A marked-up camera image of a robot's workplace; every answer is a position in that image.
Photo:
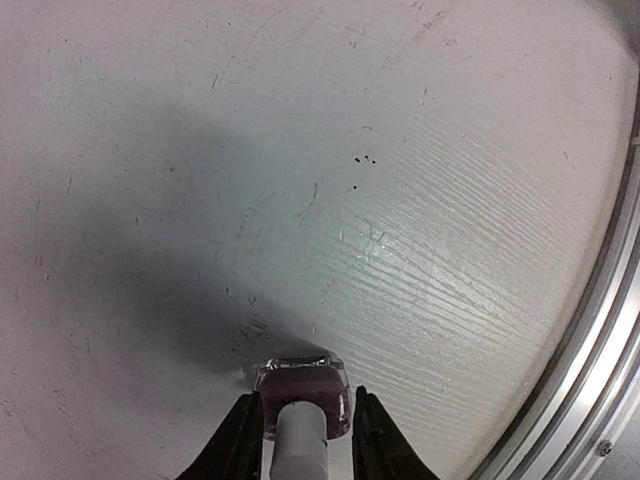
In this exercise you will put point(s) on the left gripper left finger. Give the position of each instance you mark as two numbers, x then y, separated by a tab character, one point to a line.
235	450

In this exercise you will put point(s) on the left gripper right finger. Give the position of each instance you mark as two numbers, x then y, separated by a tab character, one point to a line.
379	449

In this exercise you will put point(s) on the purple nail polish bottle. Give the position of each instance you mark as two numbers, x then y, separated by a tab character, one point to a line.
320	380

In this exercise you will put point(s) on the white nail polish cap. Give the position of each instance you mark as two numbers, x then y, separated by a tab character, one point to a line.
301	445

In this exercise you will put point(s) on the aluminium front rail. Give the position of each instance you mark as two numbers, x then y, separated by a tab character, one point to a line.
586	395

